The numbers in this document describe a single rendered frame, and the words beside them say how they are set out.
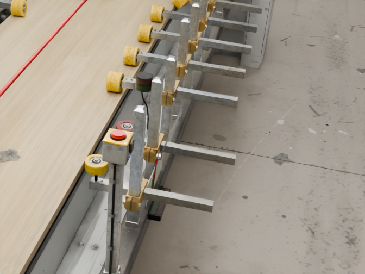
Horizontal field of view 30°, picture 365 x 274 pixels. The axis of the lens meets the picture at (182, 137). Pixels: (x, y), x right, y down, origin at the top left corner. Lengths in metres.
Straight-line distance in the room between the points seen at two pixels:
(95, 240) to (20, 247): 0.50
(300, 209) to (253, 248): 0.45
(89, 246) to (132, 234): 0.17
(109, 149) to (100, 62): 1.14
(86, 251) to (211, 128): 2.06
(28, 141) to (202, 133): 1.96
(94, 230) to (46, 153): 0.33
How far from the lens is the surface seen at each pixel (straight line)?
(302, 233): 3.59
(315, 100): 4.82
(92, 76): 2.86
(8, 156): 2.35
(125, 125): 2.53
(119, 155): 1.88
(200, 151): 2.50
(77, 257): 2.38
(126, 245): 2.31
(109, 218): 2.04
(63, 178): 2.26
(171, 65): 2.58
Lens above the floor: 2.25
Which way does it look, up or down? 33 degrees down
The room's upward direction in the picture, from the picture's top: 6 degrees clockwise
